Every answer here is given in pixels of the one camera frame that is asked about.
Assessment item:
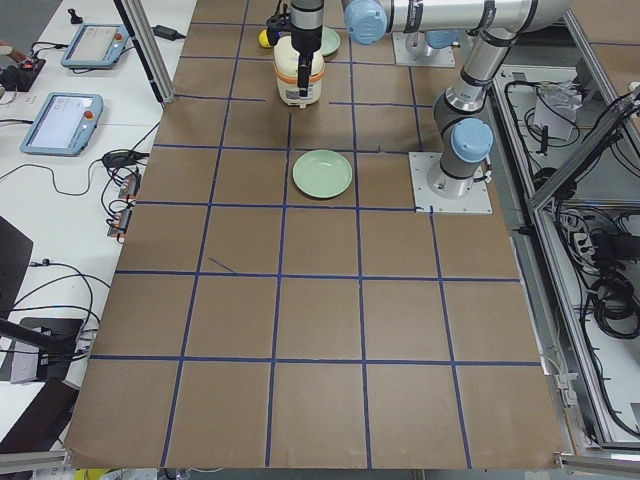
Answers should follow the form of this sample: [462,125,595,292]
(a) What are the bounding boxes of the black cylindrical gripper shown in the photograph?
[290,0,323,97]

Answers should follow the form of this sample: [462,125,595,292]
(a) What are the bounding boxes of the white orange rice cooker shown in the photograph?
[274,36,326,108]

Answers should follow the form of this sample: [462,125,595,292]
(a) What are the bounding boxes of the green plate far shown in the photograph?
[320,27,341,57]

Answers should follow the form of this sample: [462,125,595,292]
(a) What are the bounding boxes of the green plate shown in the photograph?
[293,150,353,199]
[320,27,341,57]

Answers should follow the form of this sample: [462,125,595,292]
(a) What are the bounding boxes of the yellow lemon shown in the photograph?
[258,29,272,49]

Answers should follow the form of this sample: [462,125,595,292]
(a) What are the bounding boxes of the green plate centre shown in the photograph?
[293,150,353,199]

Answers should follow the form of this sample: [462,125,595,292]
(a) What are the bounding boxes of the black power adapter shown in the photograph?
[152,25,185,41]

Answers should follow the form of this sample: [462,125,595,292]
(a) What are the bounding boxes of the upper teach pendant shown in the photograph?
[60,24,129,69]

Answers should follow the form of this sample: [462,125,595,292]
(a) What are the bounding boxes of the teach pendant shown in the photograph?
[60,24,129,69]
[20,92,104,157]

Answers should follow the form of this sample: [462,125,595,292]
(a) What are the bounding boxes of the black USB hub strip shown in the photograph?
[101,167,142,242]

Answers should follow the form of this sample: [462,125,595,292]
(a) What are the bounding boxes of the lower teach pendant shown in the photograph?
[20,92,104,157]

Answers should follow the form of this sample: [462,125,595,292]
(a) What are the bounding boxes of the white paper box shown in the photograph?
[533,81,582,140]

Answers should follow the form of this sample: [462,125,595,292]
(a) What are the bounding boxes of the brown paper mat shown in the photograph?
[66,1,564,469]

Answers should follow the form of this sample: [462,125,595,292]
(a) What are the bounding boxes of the black electronics board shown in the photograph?
[1,58,46,92]

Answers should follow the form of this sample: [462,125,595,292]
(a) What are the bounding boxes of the black monitor stand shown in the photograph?
[1,219,83,384]

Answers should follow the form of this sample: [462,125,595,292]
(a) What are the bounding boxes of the aluminium frame post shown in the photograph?
[113,0,175,105]

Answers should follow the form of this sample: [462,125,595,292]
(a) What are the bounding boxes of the black cable bundle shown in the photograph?
[574,269,640,346]

